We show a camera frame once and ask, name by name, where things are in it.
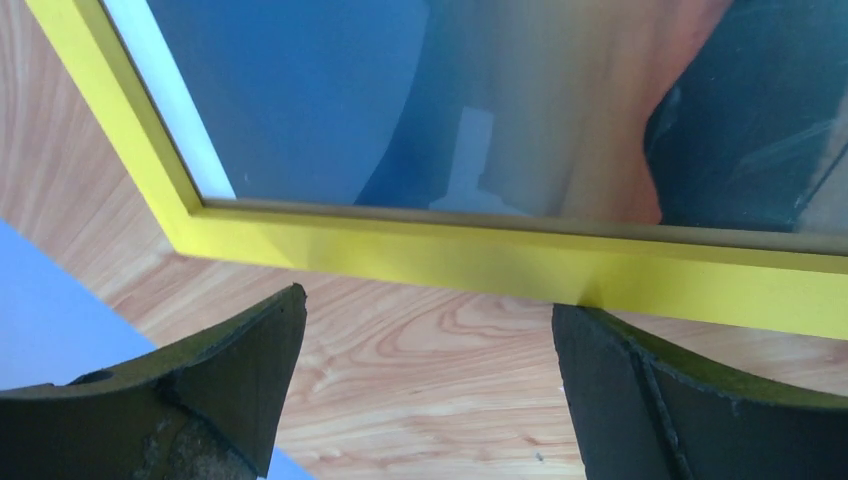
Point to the sunset landscape photo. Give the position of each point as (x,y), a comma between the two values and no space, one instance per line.
(397,99)

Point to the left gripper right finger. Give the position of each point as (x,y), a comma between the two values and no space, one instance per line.
(645,408)

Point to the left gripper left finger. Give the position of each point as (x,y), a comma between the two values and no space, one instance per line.
(205,407)

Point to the yellow wooden picture frame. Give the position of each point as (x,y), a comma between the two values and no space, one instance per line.
(775,290)

